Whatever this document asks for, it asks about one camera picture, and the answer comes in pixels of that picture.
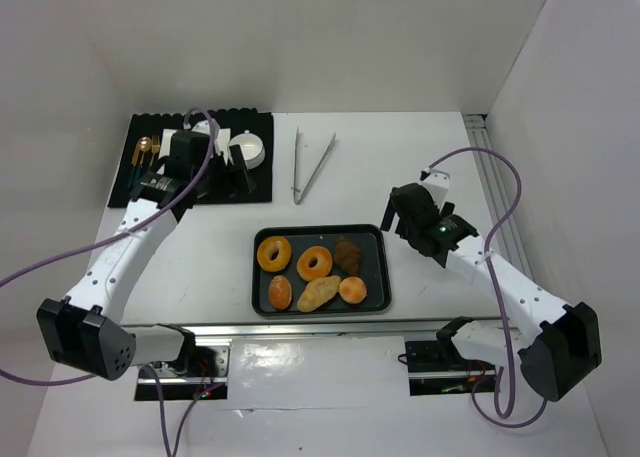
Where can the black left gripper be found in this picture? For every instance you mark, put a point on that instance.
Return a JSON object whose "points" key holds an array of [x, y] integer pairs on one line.
{"points": [[232, 172]]}

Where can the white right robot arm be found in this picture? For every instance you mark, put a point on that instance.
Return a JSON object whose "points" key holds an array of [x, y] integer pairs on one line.
{"points": [[555, 344]]}

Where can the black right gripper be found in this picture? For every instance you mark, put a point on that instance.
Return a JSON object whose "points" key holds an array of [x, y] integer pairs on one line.
{"points": [[400, 217]]}

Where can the round light bun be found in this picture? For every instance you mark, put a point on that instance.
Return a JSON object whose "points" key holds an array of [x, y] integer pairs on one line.
{"points": [[353, 290]]}

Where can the long tan bread roll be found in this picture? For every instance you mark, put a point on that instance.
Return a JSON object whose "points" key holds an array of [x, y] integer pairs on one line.
{"points": [[318, 292]]}

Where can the aluminium rail right side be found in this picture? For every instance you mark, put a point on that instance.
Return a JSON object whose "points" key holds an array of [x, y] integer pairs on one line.
{"points": [[507, 239]]}

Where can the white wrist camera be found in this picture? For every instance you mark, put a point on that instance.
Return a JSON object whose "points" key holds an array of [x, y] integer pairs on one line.
{"points": [[223, 137], [437, 183]]}

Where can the orange oval bun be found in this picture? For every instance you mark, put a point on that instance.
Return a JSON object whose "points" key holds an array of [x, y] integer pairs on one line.
{"points": [[280, 293]]}

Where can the orange donut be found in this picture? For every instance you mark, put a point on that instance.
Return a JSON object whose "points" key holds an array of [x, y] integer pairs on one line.
{"points": [[274, 254], [315, 262]]}

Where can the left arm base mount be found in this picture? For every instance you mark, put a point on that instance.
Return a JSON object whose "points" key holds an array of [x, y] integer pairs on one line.
{"points": [[206, 375]]}

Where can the gold spoon green handle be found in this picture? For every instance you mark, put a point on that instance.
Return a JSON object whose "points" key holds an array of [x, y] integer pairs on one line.
{"points": [[135, 164]]}

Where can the gold fork green handle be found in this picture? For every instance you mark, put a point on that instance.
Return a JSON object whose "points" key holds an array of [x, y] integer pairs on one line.
{"points": [[149, 148]]}

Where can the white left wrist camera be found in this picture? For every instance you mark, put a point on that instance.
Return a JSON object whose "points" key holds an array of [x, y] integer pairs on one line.
{"points": [[223, 137]]}

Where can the white cup with handle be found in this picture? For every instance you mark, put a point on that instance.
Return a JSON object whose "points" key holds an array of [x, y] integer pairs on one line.
{"points": [[252, 147]]}

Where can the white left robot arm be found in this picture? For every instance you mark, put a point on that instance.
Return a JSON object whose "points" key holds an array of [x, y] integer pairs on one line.
{"points": [[83, 330]]}

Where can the aluminium rail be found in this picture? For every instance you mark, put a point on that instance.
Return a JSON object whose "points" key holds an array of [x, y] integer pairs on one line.
{"points": [[507, 239], [314, 328]]}

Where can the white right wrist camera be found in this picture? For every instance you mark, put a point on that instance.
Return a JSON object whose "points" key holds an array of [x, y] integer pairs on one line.
{"points": [[437, 183]]}

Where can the white square plate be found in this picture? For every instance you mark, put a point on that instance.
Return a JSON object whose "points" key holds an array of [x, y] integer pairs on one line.
{"points": [[180, 152]]}

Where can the aluminium rail front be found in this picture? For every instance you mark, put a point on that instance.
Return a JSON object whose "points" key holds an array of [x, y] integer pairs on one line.
{"points": [[314, 328]]}

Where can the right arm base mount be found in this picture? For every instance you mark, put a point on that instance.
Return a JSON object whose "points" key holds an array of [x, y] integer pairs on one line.
{"points": [[433, 372]]}

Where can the dark brown croissant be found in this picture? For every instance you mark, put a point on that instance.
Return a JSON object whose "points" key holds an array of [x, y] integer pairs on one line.
{"points": [[347, 256]]}

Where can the black baking tray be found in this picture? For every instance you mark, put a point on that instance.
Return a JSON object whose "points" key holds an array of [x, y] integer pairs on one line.
{"points": [[373, 269]]}

